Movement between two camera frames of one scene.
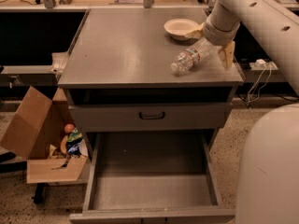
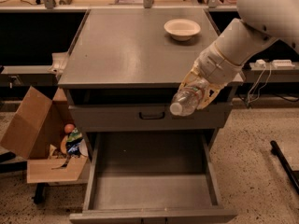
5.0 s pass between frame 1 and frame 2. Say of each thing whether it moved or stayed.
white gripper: moved
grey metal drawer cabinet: stayed
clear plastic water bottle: moved
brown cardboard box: stayed
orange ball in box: stayed
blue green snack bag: stayed
